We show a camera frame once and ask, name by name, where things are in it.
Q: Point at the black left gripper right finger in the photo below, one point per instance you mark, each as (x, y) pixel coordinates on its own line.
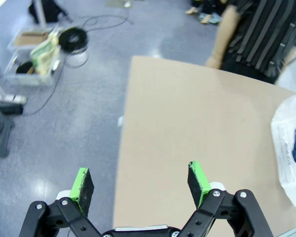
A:
(196, 182)

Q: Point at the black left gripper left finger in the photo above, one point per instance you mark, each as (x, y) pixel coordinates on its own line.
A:
(85, 192)

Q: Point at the translucent white shopping bag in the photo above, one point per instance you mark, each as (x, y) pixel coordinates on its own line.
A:
(286, 153)

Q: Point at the person's right forearm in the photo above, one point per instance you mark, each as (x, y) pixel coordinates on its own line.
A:
(223, 37)

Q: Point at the green printed paper bag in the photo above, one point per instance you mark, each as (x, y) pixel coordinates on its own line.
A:
(44, 56)

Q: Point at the person's right hand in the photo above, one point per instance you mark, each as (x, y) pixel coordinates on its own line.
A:
(214, 63)

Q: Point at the grey metal stand foot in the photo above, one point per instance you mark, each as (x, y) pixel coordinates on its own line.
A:
(0, 138)

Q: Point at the clear plastic storage bin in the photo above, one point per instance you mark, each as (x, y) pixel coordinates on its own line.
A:
(22, 79)

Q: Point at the brown cardboard box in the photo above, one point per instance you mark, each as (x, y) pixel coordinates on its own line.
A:
(29, 38)

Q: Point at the person in striped shirt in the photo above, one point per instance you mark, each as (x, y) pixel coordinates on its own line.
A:
(261, 29)

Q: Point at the black backpack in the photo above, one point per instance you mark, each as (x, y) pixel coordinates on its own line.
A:
(51, 10)

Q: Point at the grey metal post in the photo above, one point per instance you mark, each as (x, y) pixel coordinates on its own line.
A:
(40, 13)

